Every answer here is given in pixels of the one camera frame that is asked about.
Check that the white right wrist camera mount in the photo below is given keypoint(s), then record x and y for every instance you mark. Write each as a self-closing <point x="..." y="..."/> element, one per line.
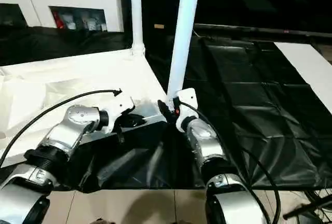
<point x="185" y="102"/>

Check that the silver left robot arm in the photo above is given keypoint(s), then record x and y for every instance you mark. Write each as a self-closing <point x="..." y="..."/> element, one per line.
<point x="67" y="130"/>

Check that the small bottles behind glass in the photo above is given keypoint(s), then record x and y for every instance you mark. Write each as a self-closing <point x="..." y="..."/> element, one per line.
<point x="80" y="20"/>

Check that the dark metal rail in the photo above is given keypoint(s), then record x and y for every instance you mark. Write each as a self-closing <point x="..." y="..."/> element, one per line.
<point x="264" y="31"/>

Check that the white plastic table top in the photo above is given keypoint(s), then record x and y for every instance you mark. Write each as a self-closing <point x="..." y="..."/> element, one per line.
<point x="52" y="79"/>

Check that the small tan tag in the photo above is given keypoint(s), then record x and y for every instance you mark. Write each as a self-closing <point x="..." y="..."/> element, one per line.
<point x="158" y="26"/>

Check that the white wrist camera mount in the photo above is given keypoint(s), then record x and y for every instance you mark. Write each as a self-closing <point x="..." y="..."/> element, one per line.
<point x="122" y="103"/>
<point x="185" y="102"/>

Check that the white plastic table leg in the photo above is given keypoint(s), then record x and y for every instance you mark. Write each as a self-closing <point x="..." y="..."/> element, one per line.
<point x="137" y="11"/>
<point x="184" y="27"/>

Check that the black plastic mat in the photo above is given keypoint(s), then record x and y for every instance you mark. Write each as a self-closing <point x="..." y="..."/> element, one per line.
<point x="259" y="125"/>

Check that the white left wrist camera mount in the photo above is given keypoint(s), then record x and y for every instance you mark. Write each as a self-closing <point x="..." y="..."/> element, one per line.
<point x="122" y="103"/>

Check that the white paper sheet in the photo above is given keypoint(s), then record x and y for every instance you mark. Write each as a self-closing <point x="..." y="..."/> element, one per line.
<point x="308" y="68"/>

